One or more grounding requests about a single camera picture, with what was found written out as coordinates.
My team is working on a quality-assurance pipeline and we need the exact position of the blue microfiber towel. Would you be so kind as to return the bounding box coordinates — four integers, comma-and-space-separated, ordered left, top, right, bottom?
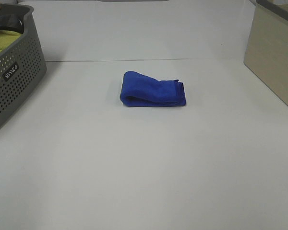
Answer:
120, 71, 186, 107

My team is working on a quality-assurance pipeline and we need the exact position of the grey perforated laundry basket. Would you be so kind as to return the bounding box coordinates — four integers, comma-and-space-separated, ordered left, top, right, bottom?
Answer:
0, 3, 47, 128

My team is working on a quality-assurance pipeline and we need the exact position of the beige storage bin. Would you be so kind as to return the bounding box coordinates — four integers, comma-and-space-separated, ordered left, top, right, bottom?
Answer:
244, 0, 288, 106

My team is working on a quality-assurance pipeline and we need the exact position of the yellow-green towel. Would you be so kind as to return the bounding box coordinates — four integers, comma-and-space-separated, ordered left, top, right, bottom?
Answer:
0, 30, 22, 52

